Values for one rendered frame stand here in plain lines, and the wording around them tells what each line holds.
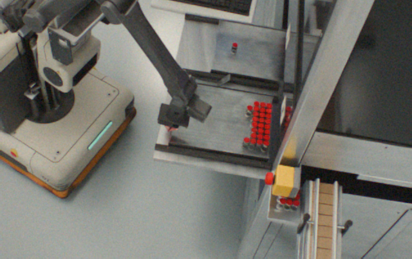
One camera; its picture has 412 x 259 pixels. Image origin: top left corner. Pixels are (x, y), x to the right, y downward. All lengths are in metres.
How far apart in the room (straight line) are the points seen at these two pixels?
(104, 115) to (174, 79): 1.12
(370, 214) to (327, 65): 0.83
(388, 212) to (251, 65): 0.75
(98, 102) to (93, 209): 0.52
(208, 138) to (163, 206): 0.91
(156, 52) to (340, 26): 0.54
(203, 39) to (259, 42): 0.22
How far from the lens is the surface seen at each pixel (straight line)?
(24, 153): 2.61
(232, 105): 1.98
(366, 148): 1.66
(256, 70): 2.10
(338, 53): 1.33
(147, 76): 3.16
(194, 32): 2.19
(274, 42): 2.21
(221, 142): 1.89
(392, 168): 1.76
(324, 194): 1.81
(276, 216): 1.79
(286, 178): 1.69
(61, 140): 2.61
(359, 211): 2.02
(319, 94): 1.45
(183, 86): 1.62
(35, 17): 1.71
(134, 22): 1.47
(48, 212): 2.76
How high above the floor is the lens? 2.47
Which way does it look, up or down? 56 degrees down
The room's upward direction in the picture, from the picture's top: 10 degrees clockwise
